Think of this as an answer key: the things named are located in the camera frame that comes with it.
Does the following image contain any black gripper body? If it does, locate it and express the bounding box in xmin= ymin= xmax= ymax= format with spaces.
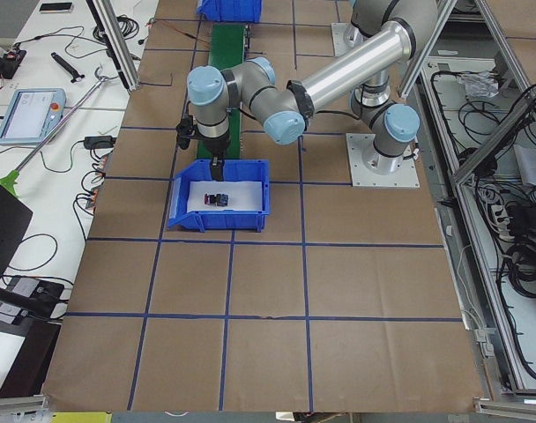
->
xmin=205 ymin=135 xmax=229 ymax=163

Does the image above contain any red push button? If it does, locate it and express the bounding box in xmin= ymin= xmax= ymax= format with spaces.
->
xmin=204 ymin=193 xmax=229 ymax=207

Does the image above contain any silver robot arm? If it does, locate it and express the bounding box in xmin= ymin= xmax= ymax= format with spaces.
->
xmin=176 ymin=1 xmax=438 ymax=181

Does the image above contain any white foam pad left bin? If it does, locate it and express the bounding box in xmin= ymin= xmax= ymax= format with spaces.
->
xmin=187 ymin=181 xmax=263 ymax=212

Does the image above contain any green conveyor belt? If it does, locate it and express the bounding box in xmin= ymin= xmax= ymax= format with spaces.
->
xmin=196 ymin=24 xmax=247 ymax=160

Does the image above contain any black power adapter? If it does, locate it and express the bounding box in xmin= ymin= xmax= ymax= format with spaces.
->
xmin=83 ymin=135 xmax=116 ymax=150

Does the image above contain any blue bin right side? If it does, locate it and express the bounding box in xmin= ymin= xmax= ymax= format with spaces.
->
xmin=197 ymin=0 xmax=263 ymax=23

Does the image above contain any teach pendant tablet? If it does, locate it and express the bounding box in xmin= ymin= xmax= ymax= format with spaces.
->
xmin=0 ymin=88 xmax=66 ymax=146

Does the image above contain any reacher grabber tool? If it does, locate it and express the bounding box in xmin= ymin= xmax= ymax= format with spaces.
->
xmin=0 ymin=64 xmax=119 ymax=195

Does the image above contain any black monitor corner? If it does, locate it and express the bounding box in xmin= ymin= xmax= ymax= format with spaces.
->
xmin=0 ymin=185 xmax=33 ymax=278

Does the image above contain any black device on desk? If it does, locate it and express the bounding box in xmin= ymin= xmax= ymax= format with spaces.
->
xmin=0 ymin=48 xmax=26 ymax=79

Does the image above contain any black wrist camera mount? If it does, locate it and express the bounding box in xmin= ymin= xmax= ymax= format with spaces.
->
xmin=175 ymin=115 xmax=196 ymax=150

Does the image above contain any red black wire pair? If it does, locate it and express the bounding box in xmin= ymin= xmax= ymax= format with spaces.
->
xmin=146 ymin=17 xmax=214 ymax=48

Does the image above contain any black handle tool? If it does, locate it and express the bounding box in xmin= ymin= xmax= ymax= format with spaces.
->
xmin=51 ymin=52 xmax=85 ymax=84

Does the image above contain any aluminium frame post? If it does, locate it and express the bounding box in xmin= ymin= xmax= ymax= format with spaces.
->
xmin=86 ymin=0 xmax=140 ymax=92

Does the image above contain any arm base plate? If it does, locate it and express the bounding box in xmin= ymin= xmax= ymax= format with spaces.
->
xmin=331 ymin=23 xmax=364 ymax=57
xmin=346 ymin=133 xmax=420 ymax=189

